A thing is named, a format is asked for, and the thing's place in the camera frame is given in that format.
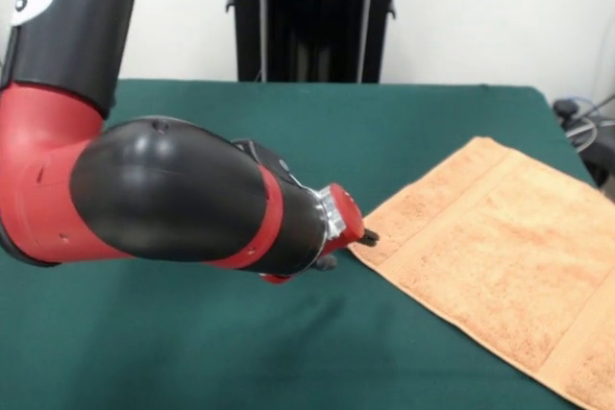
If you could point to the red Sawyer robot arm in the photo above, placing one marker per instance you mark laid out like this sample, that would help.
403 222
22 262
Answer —
144 189

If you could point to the tan terry towel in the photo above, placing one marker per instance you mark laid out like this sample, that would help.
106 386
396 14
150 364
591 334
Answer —
504 261

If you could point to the dark green table cloth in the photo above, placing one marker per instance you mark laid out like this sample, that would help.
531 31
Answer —
192 357

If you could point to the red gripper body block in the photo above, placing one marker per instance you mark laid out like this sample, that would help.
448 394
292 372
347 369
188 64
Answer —
348 213

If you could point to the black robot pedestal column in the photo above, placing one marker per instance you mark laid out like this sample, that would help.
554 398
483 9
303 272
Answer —
312 21

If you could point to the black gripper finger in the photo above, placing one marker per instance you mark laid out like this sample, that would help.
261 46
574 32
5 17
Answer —
370 237
327 262

